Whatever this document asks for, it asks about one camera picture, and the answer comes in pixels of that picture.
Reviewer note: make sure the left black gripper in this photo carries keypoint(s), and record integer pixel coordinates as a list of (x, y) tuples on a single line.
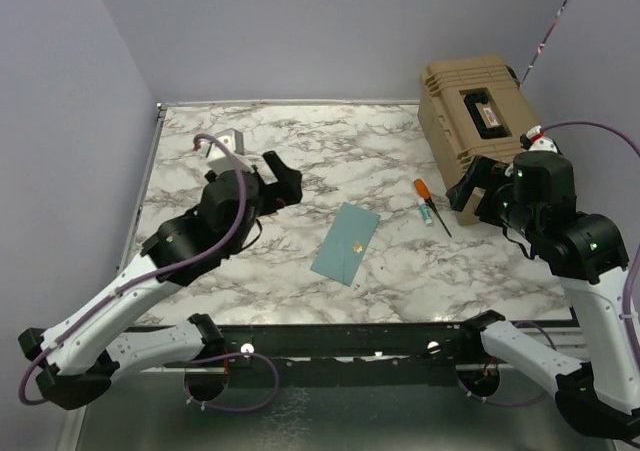
[(285, 192)]

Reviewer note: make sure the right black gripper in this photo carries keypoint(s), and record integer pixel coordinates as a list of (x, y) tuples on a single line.
[(485, 172)]

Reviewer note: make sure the green glue stick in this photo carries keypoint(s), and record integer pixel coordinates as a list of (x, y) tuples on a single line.
[(424, 212)]

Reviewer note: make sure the teal envelope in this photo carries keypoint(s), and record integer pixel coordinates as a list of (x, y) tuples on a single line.
[(345, 244)]

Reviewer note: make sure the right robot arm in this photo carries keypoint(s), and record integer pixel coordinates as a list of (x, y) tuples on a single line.
[(535, 197)]

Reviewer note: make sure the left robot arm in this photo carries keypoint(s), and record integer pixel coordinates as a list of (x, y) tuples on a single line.
[(76, 361)]

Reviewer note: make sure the tan plastic tool case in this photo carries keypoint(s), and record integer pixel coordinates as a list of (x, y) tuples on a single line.
[(469, 107)]

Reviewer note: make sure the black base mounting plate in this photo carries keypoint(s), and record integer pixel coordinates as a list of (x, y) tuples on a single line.
[(351, 355)]

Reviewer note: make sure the orange handled screwdriver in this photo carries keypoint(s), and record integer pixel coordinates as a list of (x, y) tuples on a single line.
[(425, 193)]

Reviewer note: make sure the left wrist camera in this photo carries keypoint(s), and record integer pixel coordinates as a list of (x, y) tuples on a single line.
[(233, 142)]

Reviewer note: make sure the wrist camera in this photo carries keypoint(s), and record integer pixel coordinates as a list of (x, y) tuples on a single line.
[(536, 140), (233, 142)]

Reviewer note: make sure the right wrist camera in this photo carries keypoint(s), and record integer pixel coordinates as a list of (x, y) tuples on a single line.
[(536, 140)]

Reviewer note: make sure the aluminium rail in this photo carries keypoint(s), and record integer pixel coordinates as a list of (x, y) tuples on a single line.
[(567, 340)]

